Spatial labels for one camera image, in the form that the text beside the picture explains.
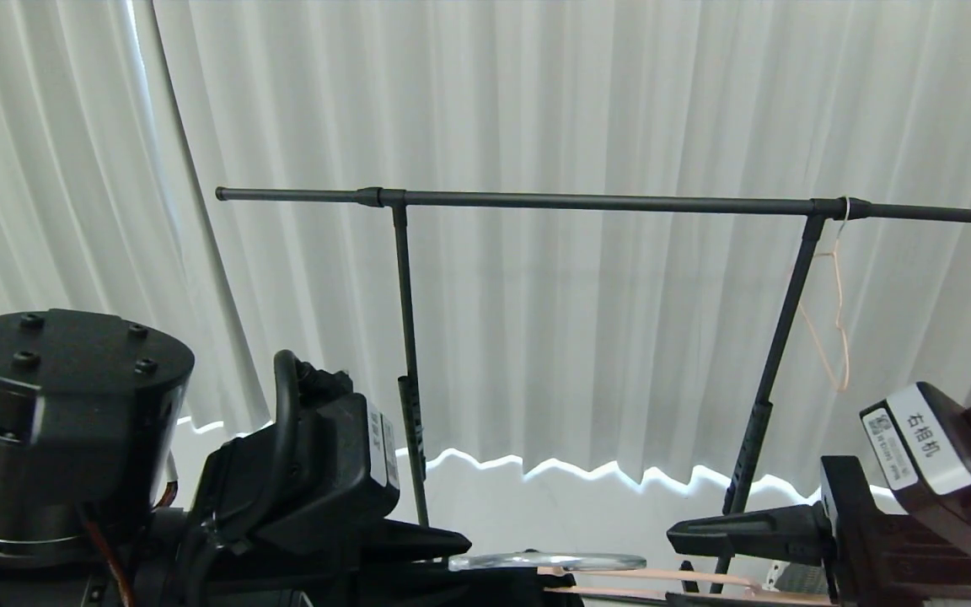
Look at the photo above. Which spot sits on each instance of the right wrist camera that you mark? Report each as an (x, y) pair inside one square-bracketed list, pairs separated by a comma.
[(932, 447)]

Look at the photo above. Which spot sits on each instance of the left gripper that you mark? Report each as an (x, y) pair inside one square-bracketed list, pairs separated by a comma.
[(283, 577)]

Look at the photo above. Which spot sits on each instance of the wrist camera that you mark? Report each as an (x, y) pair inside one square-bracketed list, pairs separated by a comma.
[(932, 447), (325, 464)]

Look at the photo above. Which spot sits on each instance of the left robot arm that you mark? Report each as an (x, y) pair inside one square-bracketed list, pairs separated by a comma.
[(56, 405)]

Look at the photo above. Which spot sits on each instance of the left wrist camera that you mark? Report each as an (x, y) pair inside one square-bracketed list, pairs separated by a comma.
[(325, 464)]

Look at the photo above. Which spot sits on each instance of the white laundry basket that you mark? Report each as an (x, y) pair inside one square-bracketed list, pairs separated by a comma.
[(797, 577)]

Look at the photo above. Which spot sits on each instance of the white curtain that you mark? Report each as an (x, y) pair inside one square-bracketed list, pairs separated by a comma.
[(578, 337)]

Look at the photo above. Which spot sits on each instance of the black clothes rack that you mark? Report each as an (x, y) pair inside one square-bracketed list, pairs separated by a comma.
[(620, 202)]

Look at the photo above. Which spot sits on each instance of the pink clothes hanger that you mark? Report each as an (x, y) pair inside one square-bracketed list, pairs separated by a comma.
[(705, 579), (841, 337)]

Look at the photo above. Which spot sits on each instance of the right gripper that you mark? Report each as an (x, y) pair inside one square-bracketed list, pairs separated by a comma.
[(890, 565)]

